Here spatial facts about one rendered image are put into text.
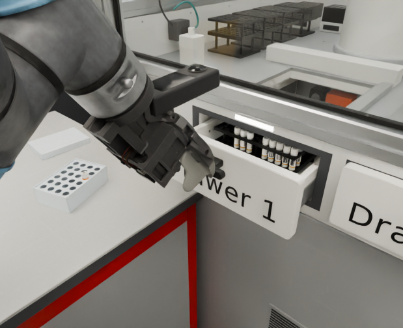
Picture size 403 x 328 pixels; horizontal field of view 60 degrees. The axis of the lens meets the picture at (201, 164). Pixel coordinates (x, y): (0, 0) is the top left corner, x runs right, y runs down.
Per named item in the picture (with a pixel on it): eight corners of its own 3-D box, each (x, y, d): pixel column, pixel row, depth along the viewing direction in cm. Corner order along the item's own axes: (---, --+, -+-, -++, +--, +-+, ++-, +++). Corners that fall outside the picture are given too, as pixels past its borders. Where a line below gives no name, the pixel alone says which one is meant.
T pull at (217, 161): (221, 181, 53) (221, 174, 52) (185, 164, 57) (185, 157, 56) (235, 172, 55) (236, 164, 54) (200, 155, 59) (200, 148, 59)
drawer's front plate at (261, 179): (289, 241, 53) (300, 182, 47) (159, 172, 70) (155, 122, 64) (295, 235, 54) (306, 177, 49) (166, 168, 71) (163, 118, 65)
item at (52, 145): (43, 160, 84) (41, 154, 83) (28, 148, 90) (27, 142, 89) (90, 142, 92) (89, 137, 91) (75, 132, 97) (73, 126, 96)
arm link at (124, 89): (94, 30, 37) (146, 43, 32) (119, 61, 40) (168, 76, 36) (49, 85, 35) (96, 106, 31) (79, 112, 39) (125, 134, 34)
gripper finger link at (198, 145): (191, 162, 50) (157, 127, 44) (198, 152, 51) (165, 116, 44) (215, 172, 47) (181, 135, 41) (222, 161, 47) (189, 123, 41)
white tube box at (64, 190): (69, 213, 68) (66, 198, 66) (37, 202, 71) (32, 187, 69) (109, 180, 77) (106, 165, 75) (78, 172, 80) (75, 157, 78)
